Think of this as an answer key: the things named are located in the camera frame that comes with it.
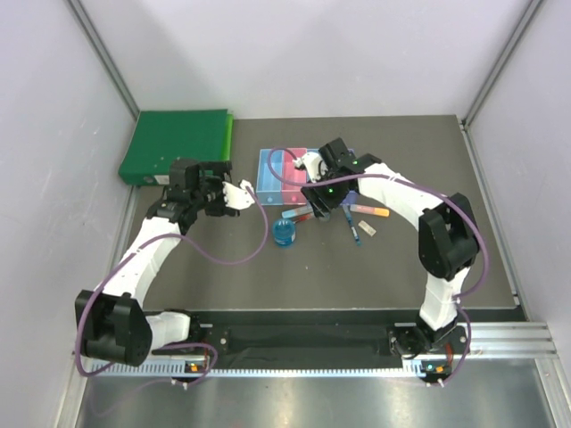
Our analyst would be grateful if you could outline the purple plastic bin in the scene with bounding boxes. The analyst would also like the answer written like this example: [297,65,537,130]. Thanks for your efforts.
[341,147,360,207]

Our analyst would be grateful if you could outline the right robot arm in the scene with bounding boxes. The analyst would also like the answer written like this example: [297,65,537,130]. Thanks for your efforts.
[293,138,479,353]

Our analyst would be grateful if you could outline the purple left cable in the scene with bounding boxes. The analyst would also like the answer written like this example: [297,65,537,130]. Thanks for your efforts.
[74,185,271,389]

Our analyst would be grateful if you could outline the light blue end bin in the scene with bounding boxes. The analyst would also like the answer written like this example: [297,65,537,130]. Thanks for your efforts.
[256,149,283,206]

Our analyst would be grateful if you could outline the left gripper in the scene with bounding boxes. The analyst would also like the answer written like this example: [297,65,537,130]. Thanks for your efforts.
[190,162,235,216]

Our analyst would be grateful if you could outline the small clear eraser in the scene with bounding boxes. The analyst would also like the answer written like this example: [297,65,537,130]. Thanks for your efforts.
[358,220,377,236]

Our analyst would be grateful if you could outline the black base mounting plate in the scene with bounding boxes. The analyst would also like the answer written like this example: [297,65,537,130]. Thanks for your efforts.
[188,309,468,370]

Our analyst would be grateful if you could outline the pink plastic bin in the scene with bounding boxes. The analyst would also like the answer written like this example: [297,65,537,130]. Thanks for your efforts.
[281,146,310,207]

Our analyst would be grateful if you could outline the red pen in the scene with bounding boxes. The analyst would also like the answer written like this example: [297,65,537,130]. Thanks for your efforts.
[293,213,315,224]

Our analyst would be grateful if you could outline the dark green ring binder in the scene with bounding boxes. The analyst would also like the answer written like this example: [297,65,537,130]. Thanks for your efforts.
[118,110,231,186]

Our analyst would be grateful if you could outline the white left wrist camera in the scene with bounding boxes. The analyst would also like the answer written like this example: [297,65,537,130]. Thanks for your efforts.
[222,179,255,210]

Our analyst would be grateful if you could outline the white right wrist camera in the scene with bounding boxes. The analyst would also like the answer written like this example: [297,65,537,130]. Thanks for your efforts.
[294,150,323,183]

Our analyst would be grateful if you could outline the purple cable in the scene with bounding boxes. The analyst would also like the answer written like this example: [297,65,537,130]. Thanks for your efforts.
[74,185,271,389]
[266,146,491,388]

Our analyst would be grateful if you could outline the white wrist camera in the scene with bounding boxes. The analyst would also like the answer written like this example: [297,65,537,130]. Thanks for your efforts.
[294,150,323,183]
[222,179,255,210]

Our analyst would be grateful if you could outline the light green plastic folder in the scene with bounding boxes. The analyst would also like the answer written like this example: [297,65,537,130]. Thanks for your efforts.
[221,113,234,161]

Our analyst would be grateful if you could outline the blue pen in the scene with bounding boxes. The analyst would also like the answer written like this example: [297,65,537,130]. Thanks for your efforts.
[342,204,361,246]

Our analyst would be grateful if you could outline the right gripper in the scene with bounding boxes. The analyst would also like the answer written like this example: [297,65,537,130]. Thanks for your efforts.
[302,168,350,218]

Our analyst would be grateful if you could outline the aluminium rail frame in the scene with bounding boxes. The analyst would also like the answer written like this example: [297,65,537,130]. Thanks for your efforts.
[70,321,559,358]

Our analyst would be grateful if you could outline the blue capped glue stick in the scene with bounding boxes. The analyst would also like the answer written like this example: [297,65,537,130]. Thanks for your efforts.
[281,205,313,218]

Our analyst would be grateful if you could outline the slotted cable duct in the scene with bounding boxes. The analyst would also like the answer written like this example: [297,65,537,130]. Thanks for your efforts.
[100,357,444,378]

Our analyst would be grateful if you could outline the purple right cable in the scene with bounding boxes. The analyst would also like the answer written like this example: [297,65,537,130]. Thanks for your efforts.
[266,146,491,388]

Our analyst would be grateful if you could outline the blue round tape dispenser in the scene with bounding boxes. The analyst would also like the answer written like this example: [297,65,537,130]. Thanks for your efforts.
[272,218,296,247]

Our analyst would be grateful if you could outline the pink orange highlighter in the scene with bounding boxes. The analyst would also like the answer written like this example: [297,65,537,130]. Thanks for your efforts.
[349,204,390,218]

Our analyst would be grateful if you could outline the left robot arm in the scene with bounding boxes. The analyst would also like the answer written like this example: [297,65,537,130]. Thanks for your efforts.
[75,159,249,366]

